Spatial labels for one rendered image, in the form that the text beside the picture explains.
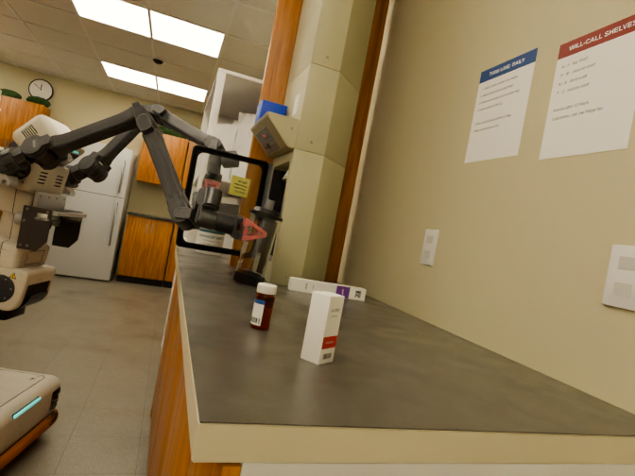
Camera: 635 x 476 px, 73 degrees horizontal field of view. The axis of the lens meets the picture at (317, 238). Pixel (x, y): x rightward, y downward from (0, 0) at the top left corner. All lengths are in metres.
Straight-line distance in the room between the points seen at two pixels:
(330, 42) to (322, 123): 0.28
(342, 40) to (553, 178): 0.89
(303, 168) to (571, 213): 0.85
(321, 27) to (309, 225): 0.68
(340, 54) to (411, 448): 1.35
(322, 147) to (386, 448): 1.18
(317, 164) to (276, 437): 1.18
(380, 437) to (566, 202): 0.72
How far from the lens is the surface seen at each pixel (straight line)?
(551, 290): 1.06
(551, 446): 0.68
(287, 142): 1.51
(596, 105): 1.11
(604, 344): 0.98
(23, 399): 2.18
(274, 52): 1.97
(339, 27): 1.68
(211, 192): 1.36
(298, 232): 1.51
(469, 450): 0.59
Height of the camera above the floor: 1.13
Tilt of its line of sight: level
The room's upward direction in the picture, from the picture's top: 11 degrees clockwise
